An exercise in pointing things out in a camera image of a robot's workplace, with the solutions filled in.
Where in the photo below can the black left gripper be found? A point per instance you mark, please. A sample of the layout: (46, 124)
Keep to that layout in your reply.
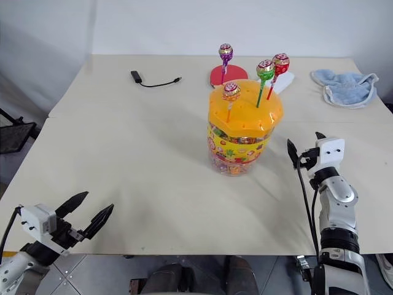
(63, 232)

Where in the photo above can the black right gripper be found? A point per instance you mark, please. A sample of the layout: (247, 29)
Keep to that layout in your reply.
(310, 159)

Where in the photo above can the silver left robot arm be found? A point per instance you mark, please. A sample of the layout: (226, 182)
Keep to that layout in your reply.
(18, 267)

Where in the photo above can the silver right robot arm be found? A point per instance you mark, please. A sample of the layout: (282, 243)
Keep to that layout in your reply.
(339, 221)

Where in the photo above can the lollipop jar with orange lid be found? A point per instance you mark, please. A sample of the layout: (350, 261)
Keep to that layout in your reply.
(242, 129)

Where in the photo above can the red wrapped lollipop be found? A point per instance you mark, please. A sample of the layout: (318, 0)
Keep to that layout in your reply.
(281, 64)

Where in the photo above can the green wrapped lollipop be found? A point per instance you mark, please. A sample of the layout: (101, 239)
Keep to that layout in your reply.
(265, 70)

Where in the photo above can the orange wrapped lollipop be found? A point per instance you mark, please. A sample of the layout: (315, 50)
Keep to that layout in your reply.
(231, 91)

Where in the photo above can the purple wrapped lollipop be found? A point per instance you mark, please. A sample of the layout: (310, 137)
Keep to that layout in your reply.
(226, 52)

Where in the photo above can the light blue towel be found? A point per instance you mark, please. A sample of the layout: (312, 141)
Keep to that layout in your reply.
(345, 89)

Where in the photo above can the dark rounded shape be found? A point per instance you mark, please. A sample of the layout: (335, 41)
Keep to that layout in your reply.
(169, 279)

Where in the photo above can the metal table clamp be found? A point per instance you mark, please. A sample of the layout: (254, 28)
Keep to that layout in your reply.
(303, 267)

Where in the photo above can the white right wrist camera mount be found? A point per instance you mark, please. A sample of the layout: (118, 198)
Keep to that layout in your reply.
(331, 153)

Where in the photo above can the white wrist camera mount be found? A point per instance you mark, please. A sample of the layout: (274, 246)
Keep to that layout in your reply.
(331, 153)
(35, 219)

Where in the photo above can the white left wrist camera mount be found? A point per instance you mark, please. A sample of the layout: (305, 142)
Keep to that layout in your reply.
(35, 219)

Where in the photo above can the black metal frame stand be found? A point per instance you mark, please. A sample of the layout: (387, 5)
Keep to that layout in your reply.
(15, 135)

